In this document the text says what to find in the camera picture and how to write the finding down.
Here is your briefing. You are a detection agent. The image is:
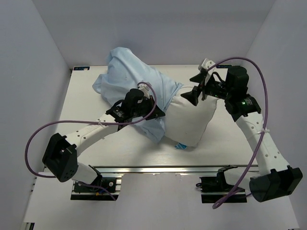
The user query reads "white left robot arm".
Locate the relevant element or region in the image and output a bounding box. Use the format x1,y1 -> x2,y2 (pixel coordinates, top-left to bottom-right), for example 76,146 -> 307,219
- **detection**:
42,86 -> 165,191

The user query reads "right blue corner label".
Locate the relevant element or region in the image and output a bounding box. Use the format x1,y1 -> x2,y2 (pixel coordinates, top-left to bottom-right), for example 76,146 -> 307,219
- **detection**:
216,64 -> 232,69

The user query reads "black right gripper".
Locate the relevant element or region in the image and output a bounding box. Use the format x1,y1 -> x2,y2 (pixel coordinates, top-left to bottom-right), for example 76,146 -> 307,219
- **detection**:
181,72 -> 232,106

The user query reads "white pillow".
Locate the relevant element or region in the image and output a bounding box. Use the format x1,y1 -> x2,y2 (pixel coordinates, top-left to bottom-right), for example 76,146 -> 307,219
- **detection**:
165,84 -> 218,147

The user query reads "blue white pillow tag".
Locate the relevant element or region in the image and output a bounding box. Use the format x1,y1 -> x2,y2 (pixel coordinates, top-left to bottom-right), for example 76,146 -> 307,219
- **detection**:
175,143 -> 187,150

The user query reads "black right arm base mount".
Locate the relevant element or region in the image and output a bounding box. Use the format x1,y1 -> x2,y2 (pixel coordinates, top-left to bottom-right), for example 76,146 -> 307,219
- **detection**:
195,165 -> 244,204

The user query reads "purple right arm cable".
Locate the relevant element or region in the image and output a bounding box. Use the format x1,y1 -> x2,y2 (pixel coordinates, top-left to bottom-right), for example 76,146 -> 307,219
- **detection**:
206,57 -> 268,209

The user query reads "light blue pillowcase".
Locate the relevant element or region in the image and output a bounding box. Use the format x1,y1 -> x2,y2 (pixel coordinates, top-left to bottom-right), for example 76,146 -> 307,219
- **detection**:
91,46 -> 185,144

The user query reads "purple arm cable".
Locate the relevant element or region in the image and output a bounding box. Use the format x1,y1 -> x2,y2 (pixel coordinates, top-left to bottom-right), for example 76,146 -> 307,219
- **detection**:
206,57 -> 268,209
25,82 -> 158,200

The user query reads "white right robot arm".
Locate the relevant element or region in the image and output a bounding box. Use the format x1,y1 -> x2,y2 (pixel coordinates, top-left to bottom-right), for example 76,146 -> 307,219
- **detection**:
181,65 -> 303,208

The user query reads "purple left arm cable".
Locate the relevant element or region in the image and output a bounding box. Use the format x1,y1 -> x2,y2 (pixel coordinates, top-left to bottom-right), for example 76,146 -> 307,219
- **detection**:
25,82 -> 158,200

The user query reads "aluminium table front rail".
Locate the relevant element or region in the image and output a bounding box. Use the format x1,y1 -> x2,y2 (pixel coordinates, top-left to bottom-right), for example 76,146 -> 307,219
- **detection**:
45,164 -> 259,175

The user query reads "left blue corner label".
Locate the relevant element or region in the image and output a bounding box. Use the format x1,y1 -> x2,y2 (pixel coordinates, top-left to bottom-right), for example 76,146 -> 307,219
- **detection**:
73,66 -> 90,71

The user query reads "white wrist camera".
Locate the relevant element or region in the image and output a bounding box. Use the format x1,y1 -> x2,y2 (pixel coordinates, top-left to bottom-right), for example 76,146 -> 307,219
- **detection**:
198,58 -> 215,80
137,83 -> 150,98

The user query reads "blue corner label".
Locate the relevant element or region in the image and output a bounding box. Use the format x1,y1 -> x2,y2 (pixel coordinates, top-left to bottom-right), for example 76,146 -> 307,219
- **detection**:
216,64 -> 232,69
73,66 -> 90,71

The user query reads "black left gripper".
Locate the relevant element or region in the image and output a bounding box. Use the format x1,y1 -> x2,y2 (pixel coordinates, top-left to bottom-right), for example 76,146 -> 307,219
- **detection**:
131,96 -> 165,121

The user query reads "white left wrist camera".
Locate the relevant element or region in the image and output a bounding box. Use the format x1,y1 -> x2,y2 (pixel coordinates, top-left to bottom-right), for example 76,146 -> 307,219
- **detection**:
137,83 -> 150,98

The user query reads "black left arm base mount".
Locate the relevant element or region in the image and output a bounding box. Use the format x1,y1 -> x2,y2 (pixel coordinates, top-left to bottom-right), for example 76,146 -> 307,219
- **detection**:
71,173 -> 122,201

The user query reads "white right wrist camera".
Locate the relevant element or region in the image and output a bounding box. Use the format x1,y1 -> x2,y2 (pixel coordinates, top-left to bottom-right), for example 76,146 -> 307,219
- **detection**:
198,58 -> 215,80

